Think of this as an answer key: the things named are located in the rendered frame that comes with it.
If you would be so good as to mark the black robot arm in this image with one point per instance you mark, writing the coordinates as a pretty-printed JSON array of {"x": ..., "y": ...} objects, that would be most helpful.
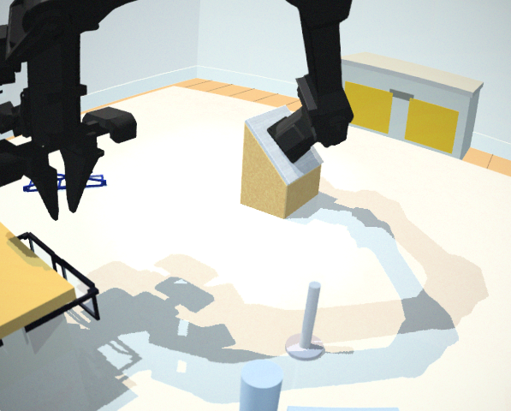
[{"x": 46, "y": 35}]

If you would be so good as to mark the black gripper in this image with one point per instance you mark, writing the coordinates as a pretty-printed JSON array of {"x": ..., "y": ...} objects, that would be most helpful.
[{"x": 55, "y": 124}]

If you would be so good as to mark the black glasses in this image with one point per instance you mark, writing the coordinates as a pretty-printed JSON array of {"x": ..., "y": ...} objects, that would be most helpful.
[{"x": 84, "y": 288}]

